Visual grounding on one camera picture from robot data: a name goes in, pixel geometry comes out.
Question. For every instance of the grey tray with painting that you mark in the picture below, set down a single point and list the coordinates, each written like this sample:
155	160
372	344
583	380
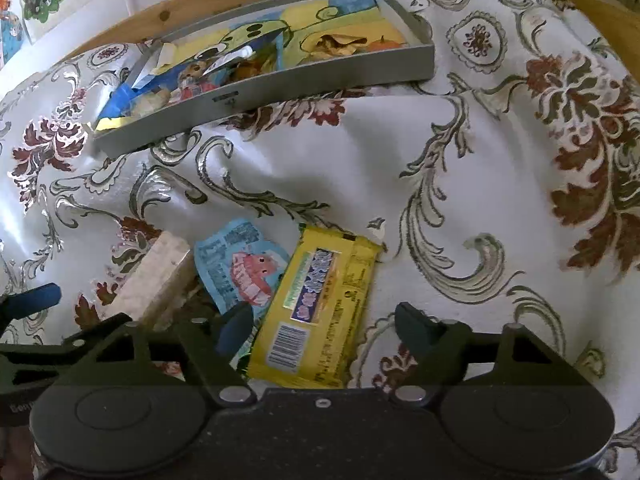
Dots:
289	25

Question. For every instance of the gold snack bag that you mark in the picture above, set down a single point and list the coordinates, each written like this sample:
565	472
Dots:
333	46

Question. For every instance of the red black snack packet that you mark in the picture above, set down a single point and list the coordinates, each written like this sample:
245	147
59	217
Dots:
193	81

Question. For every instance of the yellow snack packet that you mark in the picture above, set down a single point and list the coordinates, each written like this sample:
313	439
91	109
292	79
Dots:
308	337

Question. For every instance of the orange tangerine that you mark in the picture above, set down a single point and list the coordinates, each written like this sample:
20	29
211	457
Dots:
383	44

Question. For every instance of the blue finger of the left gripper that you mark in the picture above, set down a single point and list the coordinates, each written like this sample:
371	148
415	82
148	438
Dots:
15	307

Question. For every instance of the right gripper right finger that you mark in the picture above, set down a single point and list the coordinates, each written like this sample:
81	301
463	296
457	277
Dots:
439	350

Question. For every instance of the anime girl poster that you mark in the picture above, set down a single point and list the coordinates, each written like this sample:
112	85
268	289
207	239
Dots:
13	35

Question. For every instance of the blue clear snack bag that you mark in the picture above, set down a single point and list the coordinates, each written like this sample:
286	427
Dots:
243	63

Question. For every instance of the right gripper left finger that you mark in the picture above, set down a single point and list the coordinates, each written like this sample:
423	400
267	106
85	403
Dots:
210	344

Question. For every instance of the light blue snack packet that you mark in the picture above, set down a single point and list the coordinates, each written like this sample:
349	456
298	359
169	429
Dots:
237	264

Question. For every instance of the white rice cracker pack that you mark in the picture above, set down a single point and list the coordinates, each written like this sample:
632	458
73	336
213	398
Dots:
157	285

